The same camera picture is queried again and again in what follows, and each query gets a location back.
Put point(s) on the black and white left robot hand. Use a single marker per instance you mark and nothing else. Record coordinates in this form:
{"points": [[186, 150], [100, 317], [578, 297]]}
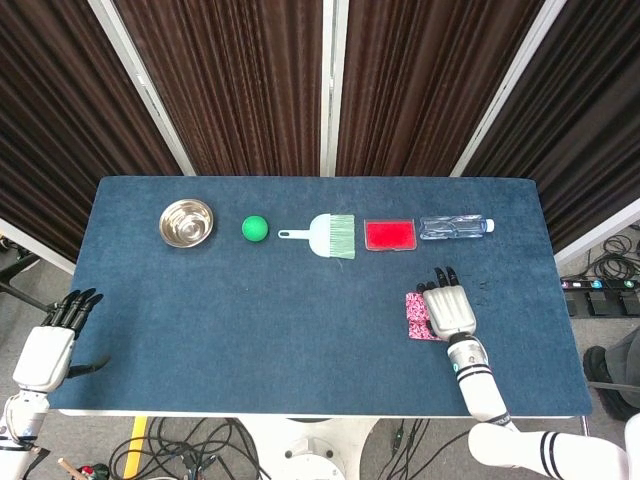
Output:
{"points": [[45, 355]]}

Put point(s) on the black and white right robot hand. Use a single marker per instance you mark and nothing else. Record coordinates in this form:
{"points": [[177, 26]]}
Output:
{"points": [[447, 310]]}

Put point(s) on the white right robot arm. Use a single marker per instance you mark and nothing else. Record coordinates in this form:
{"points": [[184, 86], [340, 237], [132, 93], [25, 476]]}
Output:
{"points": [[475, 385]]}

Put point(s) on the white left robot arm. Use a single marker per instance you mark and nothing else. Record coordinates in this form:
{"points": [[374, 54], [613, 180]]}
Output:
{"points": [[20, 425]]}

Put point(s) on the black chair base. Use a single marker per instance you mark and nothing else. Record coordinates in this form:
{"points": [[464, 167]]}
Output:
{"points": [[20, 287]]}

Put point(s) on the clear plastic water bottle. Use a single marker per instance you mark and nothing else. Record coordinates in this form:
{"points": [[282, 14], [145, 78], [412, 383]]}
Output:
{"points": [[452, 227]]}

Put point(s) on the clear case with red pad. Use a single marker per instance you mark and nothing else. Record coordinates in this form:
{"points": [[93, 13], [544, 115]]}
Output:
{"points": [[390, 235]]}

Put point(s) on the black foot pedal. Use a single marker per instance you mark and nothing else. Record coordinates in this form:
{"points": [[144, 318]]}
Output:
{"points": [[631, 302], [603, 303], [576, 304]]}

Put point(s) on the yellow floor tape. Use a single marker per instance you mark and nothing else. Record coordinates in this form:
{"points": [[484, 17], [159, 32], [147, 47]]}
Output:
{"points": [[135, 447]]}

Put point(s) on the white brush with green bristles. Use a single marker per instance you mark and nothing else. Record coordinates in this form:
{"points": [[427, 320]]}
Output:
{"points": [[322, 235]]}

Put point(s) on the black shoe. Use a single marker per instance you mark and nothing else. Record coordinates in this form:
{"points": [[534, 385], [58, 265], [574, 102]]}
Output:
{"points": [[607, 390]]}

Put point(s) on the white table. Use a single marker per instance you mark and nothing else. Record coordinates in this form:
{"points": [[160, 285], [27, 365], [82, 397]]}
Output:
{"points": [[300, 414]]}

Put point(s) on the gray trouser leg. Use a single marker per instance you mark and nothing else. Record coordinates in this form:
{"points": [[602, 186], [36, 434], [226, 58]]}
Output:
{"points": [[627, 355]]}

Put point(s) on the stainless steel bowl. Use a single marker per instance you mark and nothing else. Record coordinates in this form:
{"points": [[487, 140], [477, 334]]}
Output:
{"points": [[186, 225]]}

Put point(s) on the blue fabric table cover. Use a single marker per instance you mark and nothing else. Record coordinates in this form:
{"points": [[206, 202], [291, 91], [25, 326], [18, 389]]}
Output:
{"points": [[250, 325]]}

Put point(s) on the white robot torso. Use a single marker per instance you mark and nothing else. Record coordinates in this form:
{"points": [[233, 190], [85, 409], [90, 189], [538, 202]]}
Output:
{"points": [[307, 450]]}

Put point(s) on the green ball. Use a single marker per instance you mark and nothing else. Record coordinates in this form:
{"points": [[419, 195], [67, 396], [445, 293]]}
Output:
{"points": [[255, 228]]}

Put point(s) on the brown pleated partition panel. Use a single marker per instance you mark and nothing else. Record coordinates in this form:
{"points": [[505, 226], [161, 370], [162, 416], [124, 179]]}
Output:
{"points": [[50, 125], [590, 125], [225, 75], [425, 75]]}

